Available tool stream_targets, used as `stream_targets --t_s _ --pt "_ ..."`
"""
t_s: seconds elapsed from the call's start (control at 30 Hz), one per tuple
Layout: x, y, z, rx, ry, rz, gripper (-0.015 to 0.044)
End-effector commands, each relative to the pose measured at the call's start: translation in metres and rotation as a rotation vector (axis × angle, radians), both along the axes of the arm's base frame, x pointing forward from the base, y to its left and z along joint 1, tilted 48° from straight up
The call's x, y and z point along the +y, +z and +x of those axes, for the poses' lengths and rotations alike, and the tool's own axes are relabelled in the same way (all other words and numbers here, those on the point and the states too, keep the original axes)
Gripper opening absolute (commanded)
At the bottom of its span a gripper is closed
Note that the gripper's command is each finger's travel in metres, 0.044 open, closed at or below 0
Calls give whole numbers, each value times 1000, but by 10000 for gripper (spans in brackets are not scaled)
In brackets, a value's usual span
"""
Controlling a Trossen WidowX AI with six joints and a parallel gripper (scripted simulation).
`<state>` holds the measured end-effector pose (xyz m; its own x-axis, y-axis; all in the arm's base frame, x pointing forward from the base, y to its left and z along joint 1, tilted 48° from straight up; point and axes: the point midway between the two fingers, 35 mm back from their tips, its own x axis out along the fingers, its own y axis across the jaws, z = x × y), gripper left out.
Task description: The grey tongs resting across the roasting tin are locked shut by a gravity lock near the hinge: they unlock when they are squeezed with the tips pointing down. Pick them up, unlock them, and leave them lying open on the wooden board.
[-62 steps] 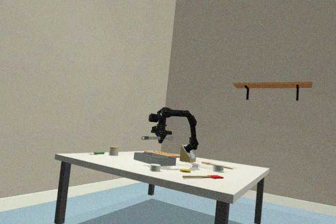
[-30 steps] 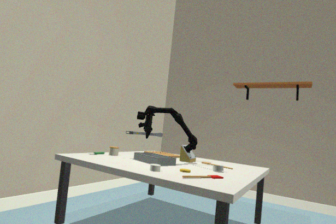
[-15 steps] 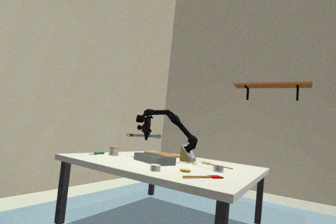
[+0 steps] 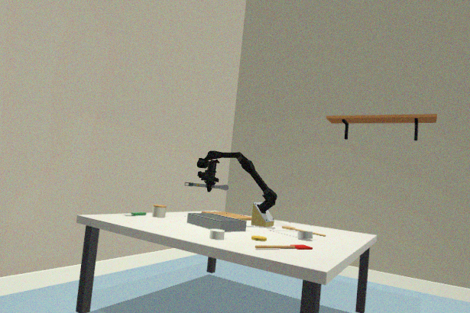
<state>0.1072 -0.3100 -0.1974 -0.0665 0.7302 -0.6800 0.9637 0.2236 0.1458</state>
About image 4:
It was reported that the grey cylinder with tan top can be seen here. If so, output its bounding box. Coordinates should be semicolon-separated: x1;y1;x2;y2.
152;205;166;218

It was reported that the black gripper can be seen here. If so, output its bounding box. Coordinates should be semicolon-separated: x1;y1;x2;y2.
201;169;219;192

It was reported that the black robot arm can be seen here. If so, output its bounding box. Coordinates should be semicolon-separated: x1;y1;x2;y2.
197;150;277;214

